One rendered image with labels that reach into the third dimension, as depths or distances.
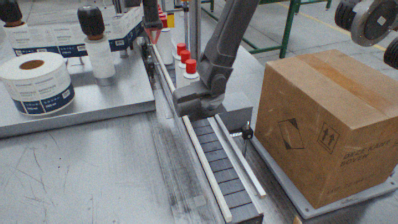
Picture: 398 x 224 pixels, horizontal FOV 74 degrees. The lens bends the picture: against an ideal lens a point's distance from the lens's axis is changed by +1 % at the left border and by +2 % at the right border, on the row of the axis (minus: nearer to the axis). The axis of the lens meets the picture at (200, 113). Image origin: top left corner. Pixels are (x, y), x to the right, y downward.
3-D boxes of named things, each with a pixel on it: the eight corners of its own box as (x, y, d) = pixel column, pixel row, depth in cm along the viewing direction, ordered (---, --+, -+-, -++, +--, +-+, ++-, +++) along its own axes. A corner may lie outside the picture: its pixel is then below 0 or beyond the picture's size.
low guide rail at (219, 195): (150, 41, 140) (149, 37, 139) (152, 41, 140) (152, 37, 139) (227, 222, 59) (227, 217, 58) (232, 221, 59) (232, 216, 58)
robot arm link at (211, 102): (229, 100, 65) (221, 79, 66) (203, 107, 63) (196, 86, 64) (221, 107, 71) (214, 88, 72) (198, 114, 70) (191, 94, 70)
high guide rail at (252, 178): (163, 30, 138) (162, 27, 138) (165, 29, 139) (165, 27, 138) (260, 200, 58) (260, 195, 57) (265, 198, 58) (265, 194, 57)
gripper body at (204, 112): (184, 99, 76) (188, 91, 69) (217, 93, 79) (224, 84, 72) (189, 120, 75) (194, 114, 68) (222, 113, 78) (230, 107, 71)
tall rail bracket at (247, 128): (223, 163, 81) (226, 122, 71) (244, 158, 83) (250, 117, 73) (227, 171, 79) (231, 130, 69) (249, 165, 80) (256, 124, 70)
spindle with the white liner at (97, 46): (95, 77, 113) (74, 4, 95) (117, 74, 115) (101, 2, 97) (95, 88, 106) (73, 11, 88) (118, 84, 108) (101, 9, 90)
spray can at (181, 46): (175, 92, 104) (171, 42, 91) (188, 89, 105) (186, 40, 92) (178, 99, 100) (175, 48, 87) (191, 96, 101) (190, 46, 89)
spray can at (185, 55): (178, 100, 99) (175, 49, 87) (192, 98, 100) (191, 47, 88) (182, 108, 95) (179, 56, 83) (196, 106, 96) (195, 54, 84)
